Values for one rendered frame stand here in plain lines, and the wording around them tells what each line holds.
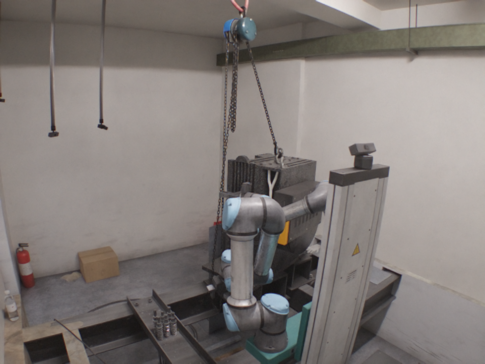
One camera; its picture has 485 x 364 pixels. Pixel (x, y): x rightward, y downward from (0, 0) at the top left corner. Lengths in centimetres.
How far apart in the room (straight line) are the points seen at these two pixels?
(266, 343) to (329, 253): 47
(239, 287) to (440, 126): 197
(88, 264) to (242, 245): 284
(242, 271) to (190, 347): 84
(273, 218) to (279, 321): 42
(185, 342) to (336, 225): 119
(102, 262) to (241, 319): 278
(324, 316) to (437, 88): 194
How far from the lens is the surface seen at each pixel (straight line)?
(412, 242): 285
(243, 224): 115
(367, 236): 135
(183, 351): 191
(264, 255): 135
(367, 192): 125
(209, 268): 223
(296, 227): 198
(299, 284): 256
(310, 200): 154
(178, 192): 432
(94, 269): 388
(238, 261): 120
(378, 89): 289
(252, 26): 193
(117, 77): 389
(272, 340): 139
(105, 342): 239
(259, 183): 206
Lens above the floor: 198
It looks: 14 degrees down
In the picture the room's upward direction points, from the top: 2 degrees clockwise
